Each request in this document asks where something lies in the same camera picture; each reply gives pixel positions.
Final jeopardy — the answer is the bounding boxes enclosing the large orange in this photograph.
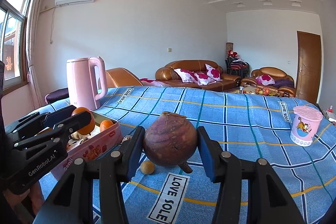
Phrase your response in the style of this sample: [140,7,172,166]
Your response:
[71,107,95,136]

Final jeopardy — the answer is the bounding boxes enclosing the small yellow longan fruit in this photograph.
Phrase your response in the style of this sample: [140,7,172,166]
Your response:
[140,160,155,174]

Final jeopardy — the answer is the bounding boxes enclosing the purple round root vegetable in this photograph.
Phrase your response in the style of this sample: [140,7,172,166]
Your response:
[143,111,198,174]

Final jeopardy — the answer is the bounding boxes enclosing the purple cushioned stool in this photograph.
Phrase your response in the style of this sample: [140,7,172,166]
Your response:
[45,88,69,104]

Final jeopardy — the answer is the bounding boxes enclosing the pink tin box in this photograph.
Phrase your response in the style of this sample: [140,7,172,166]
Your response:
[51,112,122,180]

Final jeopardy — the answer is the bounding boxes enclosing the small tangerine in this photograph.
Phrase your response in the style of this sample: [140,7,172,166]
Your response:
[100,119,114,132]

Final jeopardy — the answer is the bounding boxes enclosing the pink electric kettle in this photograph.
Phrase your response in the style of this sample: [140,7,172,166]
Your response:
[66,57,108,110]

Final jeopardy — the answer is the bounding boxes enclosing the brown leather armchair left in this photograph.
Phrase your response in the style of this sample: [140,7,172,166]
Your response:
[105,68,143,88]

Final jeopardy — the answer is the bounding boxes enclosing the brown leather armchair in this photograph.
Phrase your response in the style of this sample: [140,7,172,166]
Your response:
[240,67,296,97]
[105,68,143,88]

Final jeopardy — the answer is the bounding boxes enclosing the pink cartoon cup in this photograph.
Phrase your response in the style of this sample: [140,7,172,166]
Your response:
[290,106,323,147]

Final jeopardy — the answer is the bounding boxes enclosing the brown leather armchair right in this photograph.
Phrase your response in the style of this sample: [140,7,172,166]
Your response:
[240,67,296,97]

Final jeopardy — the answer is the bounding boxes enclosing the brown leather sofa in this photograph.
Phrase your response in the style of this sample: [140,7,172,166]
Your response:
[155,60,241,92]

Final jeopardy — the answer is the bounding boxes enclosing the pink flowered pillow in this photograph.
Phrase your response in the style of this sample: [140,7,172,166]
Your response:
[205,64,221,81]

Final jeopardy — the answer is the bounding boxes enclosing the stacked dark chairs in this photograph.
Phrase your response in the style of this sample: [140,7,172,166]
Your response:
[226,50,250,79]

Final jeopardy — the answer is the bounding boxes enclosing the white curtain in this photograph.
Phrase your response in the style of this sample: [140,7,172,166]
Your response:
[26,0,44,109]

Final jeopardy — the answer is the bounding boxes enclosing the brown wooden door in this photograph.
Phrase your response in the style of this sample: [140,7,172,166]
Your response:
[296,31,322,104]

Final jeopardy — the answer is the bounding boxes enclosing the window with wooden frame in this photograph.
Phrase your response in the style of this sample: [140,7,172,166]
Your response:
[1,0,30,94]

